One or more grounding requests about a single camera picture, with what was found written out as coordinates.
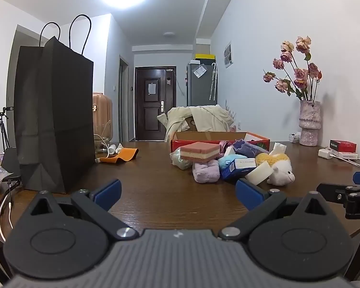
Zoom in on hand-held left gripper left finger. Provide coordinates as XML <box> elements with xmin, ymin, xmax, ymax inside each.
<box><xmin>27</xmin><ymin>179</ymin><xmax>140</xmax><ymax>241</ymax></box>

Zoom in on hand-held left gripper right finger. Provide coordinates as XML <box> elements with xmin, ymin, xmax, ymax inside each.
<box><xmin>218</xmin><ymin>178</ymin><xmax>332</xmax><ymax>241</ymax></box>

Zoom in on white sponge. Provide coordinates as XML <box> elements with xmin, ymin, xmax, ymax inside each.
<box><xmin>244</xmin><ymin>160</ymin><xmax>273</xmax><ymax>186</ymax></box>

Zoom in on light blue plush toy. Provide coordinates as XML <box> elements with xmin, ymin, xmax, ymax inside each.
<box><xmin>217</xmin><ymin>154</ymin><xmax>246</xmax><ymax>170</ymax></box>

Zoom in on yellow and white sheep plush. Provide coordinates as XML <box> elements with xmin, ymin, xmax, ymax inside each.
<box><xmin>255</xmin><ymin>153</ymin><xmax>295</xmax><ymax>186</ymax></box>

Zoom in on blue-purple knit cloth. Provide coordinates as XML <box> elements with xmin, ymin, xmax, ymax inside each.
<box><xmin>232</xmin><ymin>139</ymin><xmax>269</xmax><ymax>158</ymax></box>

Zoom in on lilac towel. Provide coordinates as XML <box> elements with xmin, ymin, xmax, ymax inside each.
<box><xmin>192</xmin><ymin>160</ymin><xmax>220</xmax><ymax>184</ymax></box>

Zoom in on white tissue wad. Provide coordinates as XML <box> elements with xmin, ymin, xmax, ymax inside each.
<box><xmin>270</xmin><ymin>142</ymin><xmax>286</xmax><ymax>156</ymax></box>

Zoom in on pink layered sponge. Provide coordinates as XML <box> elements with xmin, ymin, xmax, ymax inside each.
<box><xmin>179</xmin><ymin>142</ymin><xmax>221</xmax><ymax>163</ymax></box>

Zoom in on clear pale green packet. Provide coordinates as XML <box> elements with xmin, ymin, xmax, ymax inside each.
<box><xmin>170</xmin><ymin>149</ymin><xmax>194</xmax><ymax>171</ymax></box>

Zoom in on red cardboard box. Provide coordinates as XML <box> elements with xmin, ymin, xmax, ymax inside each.
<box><xmin>170</xmin><ymin>131</ymin><xmax>270</xmax><ymax>154</ymax></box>

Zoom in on blue white small carton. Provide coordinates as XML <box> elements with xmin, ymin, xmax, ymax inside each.
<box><xmin>220</xmin><ymin>158</ymin><xmax>257</xmax><ymax>182</ymax></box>

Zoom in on red and white box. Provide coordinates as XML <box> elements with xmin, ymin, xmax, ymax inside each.
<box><xmin>329</xmin><ymin>139</ymin><xmax>357</xmax><ymax>153</ymax></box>

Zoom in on orange cloth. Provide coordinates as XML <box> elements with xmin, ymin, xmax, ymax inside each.
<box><xmin>100</xmin><ymin>148</ymin><xmax>139</xmax><ymax>164</ymax></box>

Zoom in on clear glass vase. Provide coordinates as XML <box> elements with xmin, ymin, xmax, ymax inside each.
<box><xmin>94</xmin><ymin>133</ymin><xmax>111</xmax><ymax>154</ymax></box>

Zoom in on pink textured vase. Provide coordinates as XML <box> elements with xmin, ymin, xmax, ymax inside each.
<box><xmin>299</xmin><ymin>100</ymin><xmax>321</xmax><ymax>147</ymax></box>

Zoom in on pink suitcase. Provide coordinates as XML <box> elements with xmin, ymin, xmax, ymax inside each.
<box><xmin>92</xmin><ymin>93</ymin><xmax>113</xmax><ymax>144</ymax></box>

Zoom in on beige coat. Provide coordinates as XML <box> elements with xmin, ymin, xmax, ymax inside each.
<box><xmin>157</xmin><ymin>105</ymin><xmax>235</xmax><ymax>141</ymax></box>

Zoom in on wooden chair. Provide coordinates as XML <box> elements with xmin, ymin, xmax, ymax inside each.
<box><xmin>180</xmin><ymin>117</ymin><xmax>198</xmax><ymax>132</ymax></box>

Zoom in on black paper shopping bag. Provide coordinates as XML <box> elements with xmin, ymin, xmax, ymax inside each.
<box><xmin>13</xmin><ymin>14</ymin><xmax>96</xmax><ymax>194</ymax></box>

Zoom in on grey interior door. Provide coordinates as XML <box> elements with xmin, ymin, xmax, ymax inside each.
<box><xmin>118</xmin><ymin>54</ymin><xmax>129</xmax><ymax>143</ymax></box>

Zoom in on dark brown entrance door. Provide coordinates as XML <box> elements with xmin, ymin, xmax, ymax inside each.
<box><xmin>135</xmin><ymin>67</ymin><xmax>177</xmax><ymax>141</ymax></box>

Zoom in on black phone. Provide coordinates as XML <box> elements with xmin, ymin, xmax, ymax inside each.
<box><xmin>0</xmin><ymin>147</ymin><xmax>21</xmax><ymax>182</ymax></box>

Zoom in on grey refrigerator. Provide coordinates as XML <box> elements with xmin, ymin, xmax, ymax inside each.
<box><xmin>186</xmin><ymin>61</ymin><xmax>218</xmax><ymax>107</ymax></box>

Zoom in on folded white umbrella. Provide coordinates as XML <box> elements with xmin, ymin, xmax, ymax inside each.
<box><xmin>209</xmin><ymin>63</ymin><xmax>218</xmax><ymax>101</ymax></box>

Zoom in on dried pink roses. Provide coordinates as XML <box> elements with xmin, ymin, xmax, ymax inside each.
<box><xmin>263</xmin><ymin>35</ymin><xmax>322</xmax><ymax>101</ymax></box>

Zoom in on white adapters with cable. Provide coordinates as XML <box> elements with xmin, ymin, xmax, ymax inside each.
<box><xmin>94</xmin><ymin>120</ymin><xmax>124</xmax><ymax>159</ymax></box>

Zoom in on purple flower wall sticker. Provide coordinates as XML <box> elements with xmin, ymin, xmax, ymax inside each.
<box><xmin>225</xmin><ymin>99</ymin><xmax>238</xmax><ymax>121</ymax></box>

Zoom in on black cable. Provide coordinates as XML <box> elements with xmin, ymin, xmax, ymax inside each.
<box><xmin>0</xmin><ymin>180</ymin><xmax>21</xmax><ymax>216</ymax></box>

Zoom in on thin white cable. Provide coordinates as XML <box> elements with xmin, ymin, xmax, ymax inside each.
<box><xmin>0</xmin><ymin>195</ymin><xmax>15</xmax><ymax>242</ymax></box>

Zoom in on black camera tripod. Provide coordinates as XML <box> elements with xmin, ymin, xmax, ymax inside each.
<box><xmin>0</xmin><ymin>106</ymin><xmax>14</xmax><ymax>153</ymax></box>

